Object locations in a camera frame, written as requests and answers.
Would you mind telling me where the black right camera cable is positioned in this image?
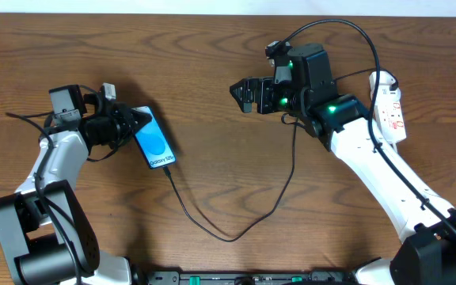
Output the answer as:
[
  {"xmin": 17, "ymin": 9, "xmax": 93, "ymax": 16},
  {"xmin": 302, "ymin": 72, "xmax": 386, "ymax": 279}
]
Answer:
[{"xmin": 271, "ymin": 18, "xmax": 456, "ymax": 266}]

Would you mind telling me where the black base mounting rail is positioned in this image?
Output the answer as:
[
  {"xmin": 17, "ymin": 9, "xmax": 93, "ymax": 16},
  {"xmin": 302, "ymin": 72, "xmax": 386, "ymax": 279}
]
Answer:
[{"xmin": 146, "ymin": 270, "xmax": 359, "ymax": 285}]

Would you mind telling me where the black left camera cable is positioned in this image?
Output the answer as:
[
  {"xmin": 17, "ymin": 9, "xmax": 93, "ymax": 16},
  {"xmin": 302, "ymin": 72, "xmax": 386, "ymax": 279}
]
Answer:
[{"xmin": 5, "ymin": 85, "xmax": 106, "ymax": 285}]

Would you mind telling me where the white USB charger adapter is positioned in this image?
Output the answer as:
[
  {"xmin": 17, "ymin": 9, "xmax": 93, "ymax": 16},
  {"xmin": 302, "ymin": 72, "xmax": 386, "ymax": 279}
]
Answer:
[{"xmin": 369, "ymin": 70, "xmax": 399, "ymax": 91}]

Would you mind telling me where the black camera cable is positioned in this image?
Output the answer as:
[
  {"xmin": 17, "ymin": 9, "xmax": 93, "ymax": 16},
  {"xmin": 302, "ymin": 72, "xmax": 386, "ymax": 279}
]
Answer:
[
  {"xmin": 271, "ymin": 18, "xmax": 456, "ymax": 266},
  {"xmin": 5, "ymin": 85, "xmax": 106, "ymax": 285}
]

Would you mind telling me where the white power strip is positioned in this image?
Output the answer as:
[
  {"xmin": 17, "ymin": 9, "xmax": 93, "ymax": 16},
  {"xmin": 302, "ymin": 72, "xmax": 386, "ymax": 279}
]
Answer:
[{"xmin": 374, "ymin": 85, "xmax": 406, "ymax": 145}]

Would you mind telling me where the blue Galaxy smartphone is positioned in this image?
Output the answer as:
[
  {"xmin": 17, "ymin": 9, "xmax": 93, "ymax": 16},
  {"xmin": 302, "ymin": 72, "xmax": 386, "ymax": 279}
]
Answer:
[{"xmin": 133, "ymin": 106, "xmax": 176, "ymax": 169}]

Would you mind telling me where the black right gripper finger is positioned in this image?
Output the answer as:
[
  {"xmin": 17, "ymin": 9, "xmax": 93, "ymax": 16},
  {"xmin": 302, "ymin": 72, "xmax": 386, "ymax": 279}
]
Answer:
[
  {"xmin": 236, "ymin": 95, "xmax": 254, "ymax": 113},
  {"xmin": 230, "ymin": 78, "xmax": 260, "ymax": 99}
]

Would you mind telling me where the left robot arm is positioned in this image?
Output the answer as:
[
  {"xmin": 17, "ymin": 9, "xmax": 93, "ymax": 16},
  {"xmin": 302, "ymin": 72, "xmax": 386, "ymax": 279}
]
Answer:
[{"xmin": 0, "ymin": 83, "xmax": 153, "ymax": 285}]

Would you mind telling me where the black USB charging cable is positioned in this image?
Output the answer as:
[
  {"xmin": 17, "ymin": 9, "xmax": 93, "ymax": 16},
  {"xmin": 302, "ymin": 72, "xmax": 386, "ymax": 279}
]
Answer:
[{"xmin": 162, "ymin": 67, "xmax": 400, "ymax": 243}]

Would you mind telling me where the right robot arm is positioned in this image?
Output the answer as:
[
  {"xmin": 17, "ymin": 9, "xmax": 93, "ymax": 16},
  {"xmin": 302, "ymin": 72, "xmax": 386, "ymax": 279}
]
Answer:
[{"xmin": 230, "ymin": 44, "xmax": 456, "ymax": 284}]

